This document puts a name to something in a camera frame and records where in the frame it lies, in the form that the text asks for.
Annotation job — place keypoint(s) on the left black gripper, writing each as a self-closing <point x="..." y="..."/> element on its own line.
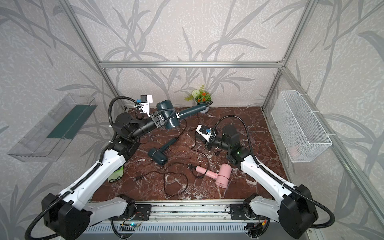
<point x="157" y="120"/>

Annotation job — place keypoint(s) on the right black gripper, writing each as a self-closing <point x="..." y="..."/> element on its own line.
<point x="208" y="145"/>

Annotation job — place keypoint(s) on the dark green hair dryer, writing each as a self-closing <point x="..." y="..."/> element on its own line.
<point x="158" y="156"/>
<point x="169" y="118"/>

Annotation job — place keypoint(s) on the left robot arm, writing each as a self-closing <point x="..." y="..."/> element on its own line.
<point x="69" y="212"/>

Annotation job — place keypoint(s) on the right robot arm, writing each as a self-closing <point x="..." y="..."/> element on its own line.
<point x="292" y="206"/>

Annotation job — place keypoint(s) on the pink hair dryer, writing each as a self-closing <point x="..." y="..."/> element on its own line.
<point x="221" y="178"/>

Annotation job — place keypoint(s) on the white pot artificial flowers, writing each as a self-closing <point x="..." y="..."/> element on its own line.
<point x="200" y="97"/>

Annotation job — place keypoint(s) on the black green work glove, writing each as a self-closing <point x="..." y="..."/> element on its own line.
<point x="116" y="175"/>

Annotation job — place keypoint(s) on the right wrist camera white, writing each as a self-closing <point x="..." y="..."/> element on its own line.
<point x="205" y="133"/>

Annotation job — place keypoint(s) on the horizontal aluminium frame bar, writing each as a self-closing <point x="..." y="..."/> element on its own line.
<point x="189" y="64"/>

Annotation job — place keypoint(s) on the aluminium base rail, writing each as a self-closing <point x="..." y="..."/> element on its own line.
<point x="206" y="216"/>

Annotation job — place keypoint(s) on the white wire mesh basket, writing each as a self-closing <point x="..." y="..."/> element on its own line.
<point x="303" y="135"/>

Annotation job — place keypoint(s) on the clear plastic wall shelf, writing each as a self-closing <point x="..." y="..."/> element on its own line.
<point x="47" y="141"/>

